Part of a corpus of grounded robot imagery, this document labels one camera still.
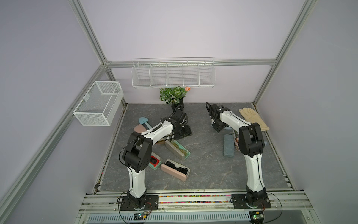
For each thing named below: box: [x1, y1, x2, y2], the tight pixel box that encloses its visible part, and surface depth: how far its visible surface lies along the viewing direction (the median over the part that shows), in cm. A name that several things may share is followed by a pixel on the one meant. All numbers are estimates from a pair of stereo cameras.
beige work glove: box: [238, 107, 270, 132], surface depth 114 cm
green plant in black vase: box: [158, 85, 191, 112], surface depth 94 cm
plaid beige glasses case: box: [155, 136, 167, 145], surface depth 93 cm
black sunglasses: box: [165, 160, 188, 175], surface depth 87 cm
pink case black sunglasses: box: [160, 159, 191, 182], surface depth 84 cm
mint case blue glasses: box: [223, 133, 235, 158], surface depth 92 cm
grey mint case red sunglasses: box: [148, 151, 162, 171], surface depth 88 cm
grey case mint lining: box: [165, 139, 192, 160], surface depth 91 cm
